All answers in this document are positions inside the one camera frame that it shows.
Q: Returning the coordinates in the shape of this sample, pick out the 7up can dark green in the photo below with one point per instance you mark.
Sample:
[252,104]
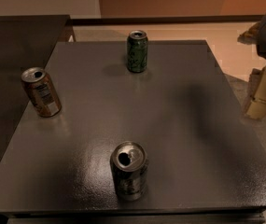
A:
[129,163]

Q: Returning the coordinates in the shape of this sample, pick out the green soda can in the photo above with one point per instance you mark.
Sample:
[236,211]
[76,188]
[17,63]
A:
[137,44]

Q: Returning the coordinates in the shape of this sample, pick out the brown orange soda can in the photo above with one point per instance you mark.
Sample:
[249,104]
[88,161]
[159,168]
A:
[41,92]

